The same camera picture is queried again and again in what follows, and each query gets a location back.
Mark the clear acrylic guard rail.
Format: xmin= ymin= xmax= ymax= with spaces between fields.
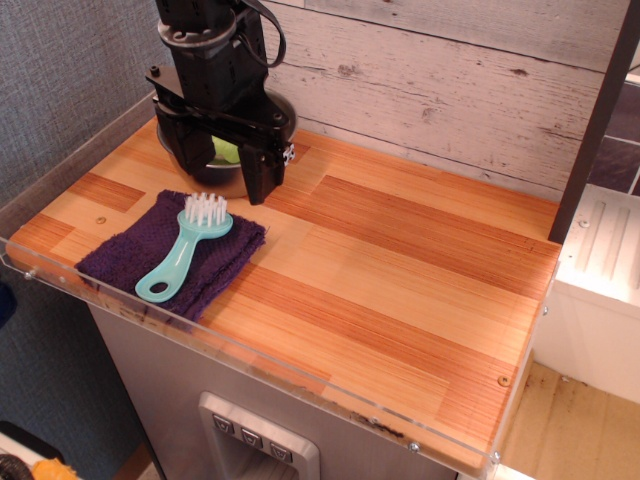
xmin=0 ymin=236 xmax=504 ymax=470

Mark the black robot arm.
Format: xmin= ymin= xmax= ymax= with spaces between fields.
xmin=146 ymin=1 xmax=297 ymax=205

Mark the dark right vertical post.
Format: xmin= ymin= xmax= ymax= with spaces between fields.
xmin=548 ymin=0 xmax=639 ymax=244

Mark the white toy sink unit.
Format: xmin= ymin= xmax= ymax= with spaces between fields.
xmin=533 ymin=185 xmax=639 ymax=402

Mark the green plastic toy piece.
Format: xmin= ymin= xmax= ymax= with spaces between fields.
xmin=212 ymin=136 xmax=240 ymax=165

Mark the teal scrub brush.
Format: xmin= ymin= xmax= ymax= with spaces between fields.
xmin=135 ymin=193 xmax=234 ymax=303

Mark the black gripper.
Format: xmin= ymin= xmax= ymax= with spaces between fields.
xmin=147 ymin=38 xmax=296 ymax=205

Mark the purple cloth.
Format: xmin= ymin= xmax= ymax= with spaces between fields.
xmin=75 ymin=190 xmax=266 ymax=322

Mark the silver toy fridge cabinet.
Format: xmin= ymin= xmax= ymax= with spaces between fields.
xmin=90 ymin=307 xmax=457 ymax=479

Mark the stainless steel bowl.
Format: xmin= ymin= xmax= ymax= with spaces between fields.
xmin=156 ymin=89 xmax=299 ymax=200

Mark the yellow object at corner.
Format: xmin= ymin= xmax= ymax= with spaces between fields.
xmin=31 ymin=459 xmax=79 ymax=480

